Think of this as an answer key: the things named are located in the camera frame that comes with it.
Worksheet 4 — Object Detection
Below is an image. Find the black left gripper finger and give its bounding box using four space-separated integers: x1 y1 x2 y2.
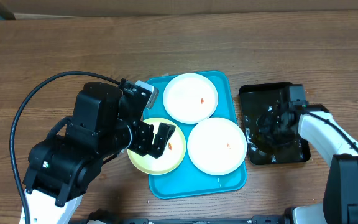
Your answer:
128 121 154 156
149 123 176 159

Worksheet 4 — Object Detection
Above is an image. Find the yellow-green plate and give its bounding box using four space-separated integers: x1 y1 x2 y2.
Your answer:
127 118 186 175

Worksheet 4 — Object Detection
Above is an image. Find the white plate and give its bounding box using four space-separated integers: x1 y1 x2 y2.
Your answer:
163 73 219 124
187 118 247 175

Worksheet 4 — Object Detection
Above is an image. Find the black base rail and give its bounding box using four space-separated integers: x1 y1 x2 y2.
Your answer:
70 208 295 224

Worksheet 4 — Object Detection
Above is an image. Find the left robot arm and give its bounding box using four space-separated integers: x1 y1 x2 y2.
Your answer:
21 79 174 223

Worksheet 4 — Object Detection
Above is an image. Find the black water tray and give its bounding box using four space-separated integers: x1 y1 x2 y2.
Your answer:
239 82 311 165

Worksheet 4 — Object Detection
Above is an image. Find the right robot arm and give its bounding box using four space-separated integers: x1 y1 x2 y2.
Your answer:
239 82 358 224

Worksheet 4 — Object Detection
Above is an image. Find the brown cardboard backdrop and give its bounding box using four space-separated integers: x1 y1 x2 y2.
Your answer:
1 0 358 17

